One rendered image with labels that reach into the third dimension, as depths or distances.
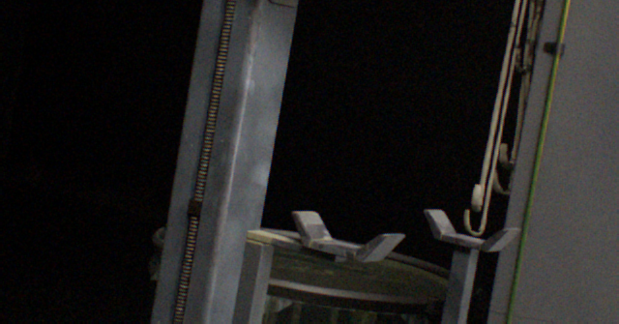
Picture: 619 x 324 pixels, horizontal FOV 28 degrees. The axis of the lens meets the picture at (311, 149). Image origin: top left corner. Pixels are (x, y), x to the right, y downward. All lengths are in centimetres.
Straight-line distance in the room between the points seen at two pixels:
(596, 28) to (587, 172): 16
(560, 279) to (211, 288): 51
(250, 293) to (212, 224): 13
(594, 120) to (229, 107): 52
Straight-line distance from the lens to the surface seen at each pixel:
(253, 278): 90
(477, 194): 144
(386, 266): 236
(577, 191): 139
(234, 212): 101
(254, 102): 101
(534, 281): 141
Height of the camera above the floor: 122
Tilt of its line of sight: 4 degrees down
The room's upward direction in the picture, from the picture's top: 10 degrees clockwise
